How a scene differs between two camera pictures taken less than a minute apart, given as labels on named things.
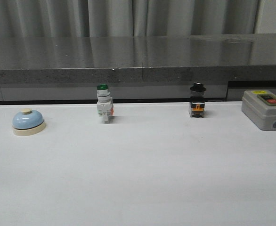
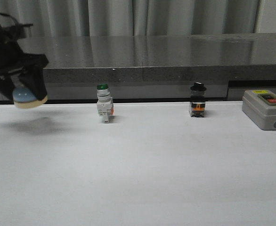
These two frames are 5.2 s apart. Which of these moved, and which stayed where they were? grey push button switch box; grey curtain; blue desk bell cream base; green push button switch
Moved: blue desk bell cream base
Stayed: green push button switch; grey curtain; grey push button switch box
